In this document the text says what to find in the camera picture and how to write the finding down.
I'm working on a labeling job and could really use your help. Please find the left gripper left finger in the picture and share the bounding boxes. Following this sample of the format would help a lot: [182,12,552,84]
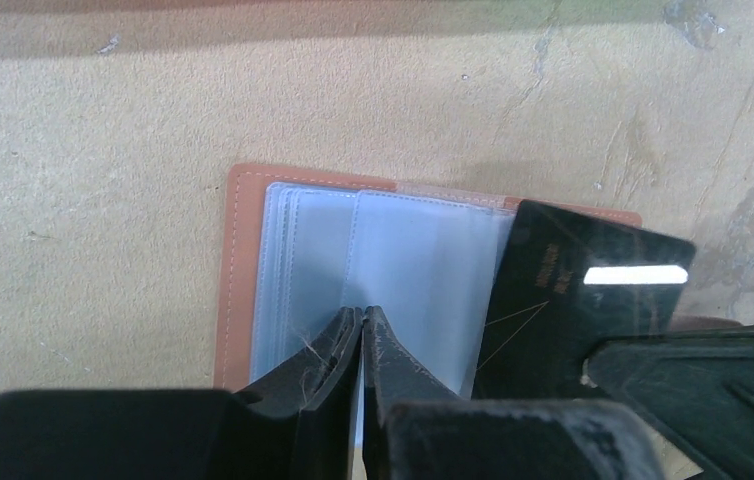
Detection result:
[0,308,363,479]

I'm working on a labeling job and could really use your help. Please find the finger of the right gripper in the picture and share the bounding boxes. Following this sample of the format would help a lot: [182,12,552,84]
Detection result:
[586,326,754,479]

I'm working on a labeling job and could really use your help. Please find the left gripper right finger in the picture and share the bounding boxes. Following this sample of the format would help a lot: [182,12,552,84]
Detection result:
[362,306,664,479]

